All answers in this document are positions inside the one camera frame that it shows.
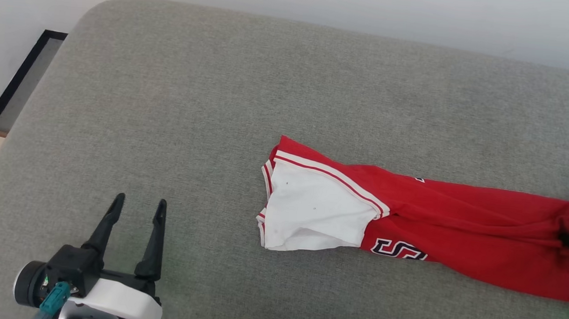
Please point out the black round wrist camera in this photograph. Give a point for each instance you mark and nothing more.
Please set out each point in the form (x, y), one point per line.
(29, 284)

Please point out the black framed grey panel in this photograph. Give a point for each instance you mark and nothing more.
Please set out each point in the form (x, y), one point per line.
(27, 81)

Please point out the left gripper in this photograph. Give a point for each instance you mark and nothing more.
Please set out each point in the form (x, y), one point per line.
(109, 295)

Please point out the grey fabric sofa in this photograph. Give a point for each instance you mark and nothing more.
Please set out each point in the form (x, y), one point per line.
(218, 100)

